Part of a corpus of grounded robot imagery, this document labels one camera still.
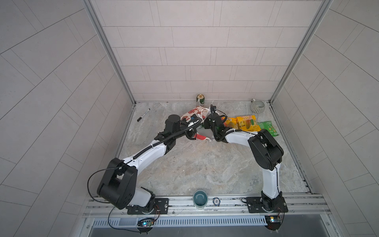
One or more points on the striped ceramic mug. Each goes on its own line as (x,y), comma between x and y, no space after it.
(257,106)

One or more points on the blue white poker chip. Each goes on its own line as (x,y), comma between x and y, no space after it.
(216,201)

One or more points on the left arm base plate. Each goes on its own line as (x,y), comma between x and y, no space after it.
(160,205)

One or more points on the red white paper gift bag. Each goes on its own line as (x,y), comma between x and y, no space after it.
(201,113)

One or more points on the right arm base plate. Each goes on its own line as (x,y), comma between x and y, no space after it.
(266,205)

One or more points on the circuit board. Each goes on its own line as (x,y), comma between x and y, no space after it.
(145,225)
(273,223)

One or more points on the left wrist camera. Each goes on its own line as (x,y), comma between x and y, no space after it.
(194,120)

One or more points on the yellow snack packet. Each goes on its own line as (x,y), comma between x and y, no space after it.
(248,123)
(232,123)

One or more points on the left circuit board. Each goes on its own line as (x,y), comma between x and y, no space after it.
(145,225)

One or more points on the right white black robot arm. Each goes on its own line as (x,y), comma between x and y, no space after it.
(267,153)

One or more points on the green snack packet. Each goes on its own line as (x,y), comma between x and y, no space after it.
(267,125)

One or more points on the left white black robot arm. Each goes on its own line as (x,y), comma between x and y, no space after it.
(118,184)

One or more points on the green white drink can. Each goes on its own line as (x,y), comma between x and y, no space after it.
(200,100)

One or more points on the aluminium rail frame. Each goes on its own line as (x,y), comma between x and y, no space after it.
(308,216)

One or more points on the black marker pen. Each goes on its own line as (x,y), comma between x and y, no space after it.
(139,119)

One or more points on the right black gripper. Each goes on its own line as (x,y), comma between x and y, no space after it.
(207,120)

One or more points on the right circuit board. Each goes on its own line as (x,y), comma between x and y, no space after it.
(273,223)

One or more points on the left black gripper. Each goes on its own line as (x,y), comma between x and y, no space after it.
(191,133)

